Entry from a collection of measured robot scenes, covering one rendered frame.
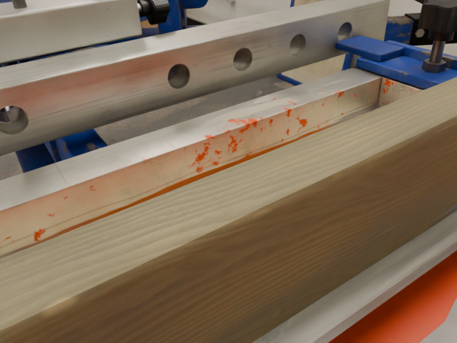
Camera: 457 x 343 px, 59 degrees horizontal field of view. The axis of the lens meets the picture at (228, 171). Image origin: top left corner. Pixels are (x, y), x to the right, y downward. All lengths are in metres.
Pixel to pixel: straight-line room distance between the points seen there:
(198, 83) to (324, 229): 0.25
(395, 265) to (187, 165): 0.17
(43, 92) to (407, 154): 0.25
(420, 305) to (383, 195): 0.09
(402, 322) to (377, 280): 0.05
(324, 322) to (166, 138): 0.19
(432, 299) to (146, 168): 0.20
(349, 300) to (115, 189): 0.18
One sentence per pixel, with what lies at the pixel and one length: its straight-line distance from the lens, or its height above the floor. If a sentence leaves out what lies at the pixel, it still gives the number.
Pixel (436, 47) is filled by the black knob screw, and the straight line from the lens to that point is 0.42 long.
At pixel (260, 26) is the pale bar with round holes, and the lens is 0.41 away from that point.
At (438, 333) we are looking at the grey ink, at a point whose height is 0.96.
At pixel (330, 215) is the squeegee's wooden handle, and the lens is 0.16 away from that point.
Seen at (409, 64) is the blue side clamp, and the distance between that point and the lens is 0.44.
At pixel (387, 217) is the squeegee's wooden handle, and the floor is 1.03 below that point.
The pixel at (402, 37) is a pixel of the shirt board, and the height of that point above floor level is 0.89.
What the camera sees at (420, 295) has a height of 0.96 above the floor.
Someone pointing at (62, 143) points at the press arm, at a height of 0.91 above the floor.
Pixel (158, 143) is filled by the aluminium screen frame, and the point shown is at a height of 0.99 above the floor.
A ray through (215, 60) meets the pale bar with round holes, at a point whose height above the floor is 1.02.
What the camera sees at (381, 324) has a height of 0.96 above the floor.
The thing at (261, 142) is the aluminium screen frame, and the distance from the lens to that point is 0.35.
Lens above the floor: 1.15
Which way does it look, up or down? 34 degrees down
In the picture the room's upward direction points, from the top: 3 degrees counter-clockwise
